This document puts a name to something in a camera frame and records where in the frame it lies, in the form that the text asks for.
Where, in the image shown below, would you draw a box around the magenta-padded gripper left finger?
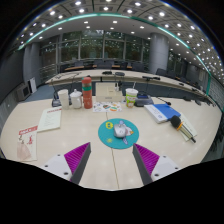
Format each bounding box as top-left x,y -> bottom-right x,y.
43,142 -> 92,185

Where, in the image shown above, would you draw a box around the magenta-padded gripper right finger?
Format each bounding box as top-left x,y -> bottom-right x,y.
132,143 -> 183,186

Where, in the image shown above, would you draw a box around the silver computer mouse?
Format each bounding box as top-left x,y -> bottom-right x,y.
113,122 -> 128,139

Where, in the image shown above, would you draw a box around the round teal cartoon mouse pad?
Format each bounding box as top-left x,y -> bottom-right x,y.
97,118 -> 140,150

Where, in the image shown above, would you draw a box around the red and white leaflet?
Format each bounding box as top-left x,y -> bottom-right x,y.
16,124 -> 39,163

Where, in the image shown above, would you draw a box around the black handheld microphone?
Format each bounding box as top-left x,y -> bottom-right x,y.
170,115 -> 197,144

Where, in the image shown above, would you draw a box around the white booklet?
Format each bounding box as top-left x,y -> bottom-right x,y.
37,106 -> 63,133

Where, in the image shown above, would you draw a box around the pale paper sheet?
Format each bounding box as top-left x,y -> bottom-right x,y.
179,113 -> 198,138

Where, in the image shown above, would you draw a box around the blue and white book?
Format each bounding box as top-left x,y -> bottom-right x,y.
143,103 -> 182,125

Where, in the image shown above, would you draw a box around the dark gooseneck desk microphone unit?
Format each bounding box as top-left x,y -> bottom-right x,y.
134,93 -> 172,108
50,78 -> 63,108

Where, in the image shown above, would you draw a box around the stack of white paper cups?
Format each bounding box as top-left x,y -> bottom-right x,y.
57,88 -> 70,111

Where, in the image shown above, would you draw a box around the white lidded mug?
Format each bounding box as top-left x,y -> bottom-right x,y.
69,88 -> 83,110

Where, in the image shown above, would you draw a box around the colourful sticker sheet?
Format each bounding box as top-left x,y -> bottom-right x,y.
92,101 -> 123,113

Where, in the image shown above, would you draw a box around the green printed paper cup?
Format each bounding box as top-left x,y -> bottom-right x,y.
125,81 -> 139,109

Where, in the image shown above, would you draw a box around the red drink bottle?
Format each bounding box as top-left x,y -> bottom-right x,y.
81,75 -> 94,110

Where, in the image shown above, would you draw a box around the white standing board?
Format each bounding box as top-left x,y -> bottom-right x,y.
29,77 -> 38,94

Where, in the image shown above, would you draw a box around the long curved conference desk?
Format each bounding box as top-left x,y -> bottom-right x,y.
44,68 -> 209,98

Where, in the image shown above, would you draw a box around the dark office chairs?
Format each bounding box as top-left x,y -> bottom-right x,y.
73,59 -> 189,80

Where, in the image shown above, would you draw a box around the ceiling lights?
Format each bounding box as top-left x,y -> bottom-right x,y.
19,0 -> 216,69

